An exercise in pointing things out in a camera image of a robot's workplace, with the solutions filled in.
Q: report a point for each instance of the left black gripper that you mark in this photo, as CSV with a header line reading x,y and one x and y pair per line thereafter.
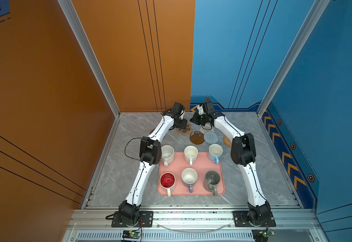
x,y
183,124

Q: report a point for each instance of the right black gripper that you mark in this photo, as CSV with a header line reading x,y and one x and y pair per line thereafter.
x,y
194,119

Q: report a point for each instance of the paw shaped cork coaster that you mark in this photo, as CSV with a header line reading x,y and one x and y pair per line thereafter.
x,y
187,131

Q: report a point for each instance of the blue grey woven coaster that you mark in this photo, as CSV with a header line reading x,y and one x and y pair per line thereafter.
x,y
210,138

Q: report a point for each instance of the dark brown rimmed coaster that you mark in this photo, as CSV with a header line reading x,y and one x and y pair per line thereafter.
x,y
197,138

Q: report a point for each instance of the tan wicker round coaster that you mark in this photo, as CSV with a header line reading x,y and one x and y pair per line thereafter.
x,y
227,141

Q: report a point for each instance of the light blue mug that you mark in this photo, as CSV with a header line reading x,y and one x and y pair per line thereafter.
x,y
215,152

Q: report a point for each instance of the white woven round coaster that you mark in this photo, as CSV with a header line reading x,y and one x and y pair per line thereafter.
x,y
206,128

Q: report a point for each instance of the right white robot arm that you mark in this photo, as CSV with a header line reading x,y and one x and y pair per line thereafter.
x,y
243,154

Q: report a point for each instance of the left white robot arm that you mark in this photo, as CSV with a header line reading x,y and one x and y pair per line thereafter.
x,y
149,156

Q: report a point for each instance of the white mug back left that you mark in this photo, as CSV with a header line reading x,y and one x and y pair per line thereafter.
x,y
167,156

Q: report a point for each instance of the white mug back middle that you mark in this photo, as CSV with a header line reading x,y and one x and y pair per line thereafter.
x,y
191,154

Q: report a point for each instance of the pink rectangular tray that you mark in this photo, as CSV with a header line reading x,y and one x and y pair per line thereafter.
x,y
202,165

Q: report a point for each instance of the grey green mug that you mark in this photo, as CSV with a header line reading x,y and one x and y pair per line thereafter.
x,y
211,182

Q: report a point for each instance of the purple mug white inside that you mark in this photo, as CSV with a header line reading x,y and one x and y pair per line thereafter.
x,y
189,178

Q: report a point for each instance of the red inside white mug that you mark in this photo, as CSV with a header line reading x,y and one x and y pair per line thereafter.
x,y
168,183

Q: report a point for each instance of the green circuit board left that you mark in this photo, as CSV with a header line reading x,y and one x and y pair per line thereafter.
x,y
131,236

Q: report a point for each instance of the circuit board right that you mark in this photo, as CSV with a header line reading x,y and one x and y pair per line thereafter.
x,y
262,236

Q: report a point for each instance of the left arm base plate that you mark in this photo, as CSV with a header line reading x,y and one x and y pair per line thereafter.
x,y
141,218

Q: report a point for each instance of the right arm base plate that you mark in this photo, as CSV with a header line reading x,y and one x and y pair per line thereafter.
x,y
242,219

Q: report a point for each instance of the aluminium front rail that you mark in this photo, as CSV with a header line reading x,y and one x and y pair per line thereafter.
x,y
193,224

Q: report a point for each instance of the aluminium corner post left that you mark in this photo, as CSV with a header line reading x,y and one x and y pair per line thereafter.
x,y
81,36

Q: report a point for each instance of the aluminium corner post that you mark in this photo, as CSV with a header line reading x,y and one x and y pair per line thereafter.
x,y
81,36
301,38

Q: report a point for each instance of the aluminium corner post right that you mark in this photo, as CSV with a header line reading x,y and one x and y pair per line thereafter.
x,y
301,38

